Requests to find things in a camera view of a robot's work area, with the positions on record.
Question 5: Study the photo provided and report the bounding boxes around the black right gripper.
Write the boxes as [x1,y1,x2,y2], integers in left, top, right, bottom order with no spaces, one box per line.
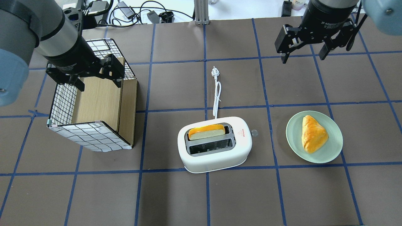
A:
[274,6,358,64]

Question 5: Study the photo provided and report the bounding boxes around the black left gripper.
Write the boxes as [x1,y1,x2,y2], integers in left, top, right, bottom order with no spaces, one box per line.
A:
[46,40,125,92]

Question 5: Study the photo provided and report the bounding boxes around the white two-slot toaster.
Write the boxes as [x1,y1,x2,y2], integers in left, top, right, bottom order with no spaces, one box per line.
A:
[177,117,252,173]

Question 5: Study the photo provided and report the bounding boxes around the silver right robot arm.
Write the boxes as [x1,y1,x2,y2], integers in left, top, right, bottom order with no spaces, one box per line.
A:
[274,0,402,63]

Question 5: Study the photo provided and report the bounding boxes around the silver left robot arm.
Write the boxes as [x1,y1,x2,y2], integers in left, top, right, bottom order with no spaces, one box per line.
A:
[0,0,125,106]

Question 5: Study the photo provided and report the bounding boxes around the toast slice in toaster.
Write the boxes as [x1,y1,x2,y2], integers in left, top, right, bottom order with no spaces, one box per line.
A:
[188,124,226,141]

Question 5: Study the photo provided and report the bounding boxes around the golden triangular bread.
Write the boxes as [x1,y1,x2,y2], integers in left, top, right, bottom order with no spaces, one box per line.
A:
[301,115,329,153]

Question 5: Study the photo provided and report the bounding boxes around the black power adapter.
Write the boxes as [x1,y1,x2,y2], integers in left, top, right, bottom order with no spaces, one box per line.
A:
[147,11,161,24]

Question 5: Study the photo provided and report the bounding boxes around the pale green plate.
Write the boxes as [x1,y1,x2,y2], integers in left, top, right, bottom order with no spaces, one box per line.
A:
[285,110,343,164]

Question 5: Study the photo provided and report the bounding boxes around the wire and wood shelf rack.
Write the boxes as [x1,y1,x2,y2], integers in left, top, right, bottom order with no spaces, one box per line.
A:
[47,39,138,153]

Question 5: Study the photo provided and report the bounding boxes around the black cables on desk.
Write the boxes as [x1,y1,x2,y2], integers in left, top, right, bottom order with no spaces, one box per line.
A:
[83,0,193,27]

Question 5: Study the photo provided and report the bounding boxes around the white toaster power cord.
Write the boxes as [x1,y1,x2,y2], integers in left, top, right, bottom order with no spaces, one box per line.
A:
[211,66,222,119]

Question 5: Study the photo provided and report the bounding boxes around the aluminium frame post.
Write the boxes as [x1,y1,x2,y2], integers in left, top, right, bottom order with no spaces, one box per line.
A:
[194,0,210,25]

